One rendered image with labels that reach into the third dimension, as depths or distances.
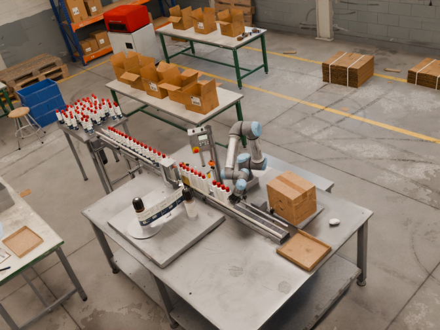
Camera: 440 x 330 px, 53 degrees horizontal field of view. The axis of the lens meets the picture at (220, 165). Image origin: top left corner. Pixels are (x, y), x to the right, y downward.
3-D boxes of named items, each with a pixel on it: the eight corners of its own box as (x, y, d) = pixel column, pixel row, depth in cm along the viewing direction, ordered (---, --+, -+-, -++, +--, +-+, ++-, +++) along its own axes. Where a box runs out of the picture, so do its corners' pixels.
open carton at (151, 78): (139, 97, 605) (132, 72, 584) (164, 83, 628) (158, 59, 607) (156, 103, 580) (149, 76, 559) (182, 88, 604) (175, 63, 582)
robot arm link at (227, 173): (228, 118, 354) (218, 177, 344) (241, 118, 350) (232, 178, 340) (232, 122, 364) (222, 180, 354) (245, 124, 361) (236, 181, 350)
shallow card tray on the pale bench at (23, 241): (2, 243, 393) (0, 240, 391) (26, 227, 406) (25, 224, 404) (19, 258, 372) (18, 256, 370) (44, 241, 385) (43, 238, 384)
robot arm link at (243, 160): (239, 164, 397) (238, 151, 390) (254, 165, 392) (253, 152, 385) (236, 171, 388) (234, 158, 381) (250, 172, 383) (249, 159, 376)
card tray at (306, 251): (276, 252, 325) (275, 248, 323) (298, 232, 338) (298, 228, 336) (309, 272, 305) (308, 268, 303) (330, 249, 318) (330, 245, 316)
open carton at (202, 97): (178, 112, 547) (171, 85, 525) (205, 95, 574) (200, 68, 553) (200, 119, 523) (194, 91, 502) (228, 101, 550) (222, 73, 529)
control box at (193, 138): (191, 148, 377) (186, 129, 366) (211, 143, 377) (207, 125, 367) (192, 154, 369) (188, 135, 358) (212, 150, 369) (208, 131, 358)
